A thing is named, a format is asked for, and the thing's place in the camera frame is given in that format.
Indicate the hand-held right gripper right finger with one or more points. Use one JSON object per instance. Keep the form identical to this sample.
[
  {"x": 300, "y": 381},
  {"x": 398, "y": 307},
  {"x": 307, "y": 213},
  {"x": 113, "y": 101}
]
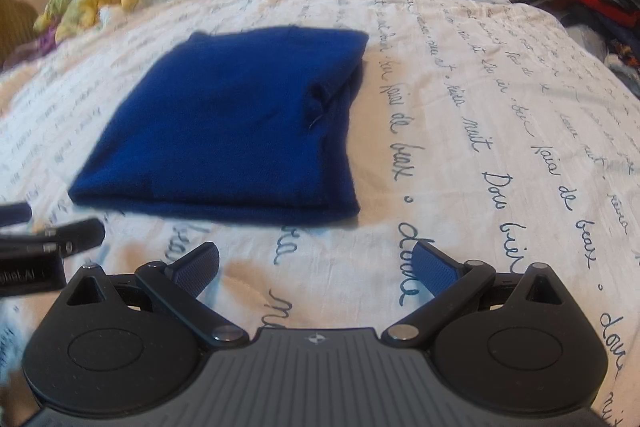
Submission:
[{"x": 432, "y": 263}]

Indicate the brown sofa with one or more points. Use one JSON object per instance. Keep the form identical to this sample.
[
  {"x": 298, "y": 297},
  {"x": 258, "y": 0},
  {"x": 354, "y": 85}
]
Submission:
[{"x": 15, "y": 22}]

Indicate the white script-printed bedspread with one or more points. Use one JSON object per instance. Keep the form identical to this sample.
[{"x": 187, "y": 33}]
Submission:
[{"x": 475, "y": 117}]

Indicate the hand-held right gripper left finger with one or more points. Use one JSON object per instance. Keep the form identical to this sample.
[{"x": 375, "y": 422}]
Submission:
[{"x": 199, "y": 262}]

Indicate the purple cloth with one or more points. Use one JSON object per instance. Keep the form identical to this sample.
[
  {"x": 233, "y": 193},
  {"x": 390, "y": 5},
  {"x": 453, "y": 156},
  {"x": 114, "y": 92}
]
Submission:
[{"x": 45, "y": 39}]

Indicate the blue beaded sweater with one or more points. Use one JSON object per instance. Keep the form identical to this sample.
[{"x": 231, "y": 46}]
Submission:
[{"x": 225, "y": 127}]

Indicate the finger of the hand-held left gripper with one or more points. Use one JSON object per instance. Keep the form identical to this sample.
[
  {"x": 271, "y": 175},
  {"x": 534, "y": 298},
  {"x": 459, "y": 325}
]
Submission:
[
  {"x": 70, "y": 233},
  {"x": 12, "y": 213}
]

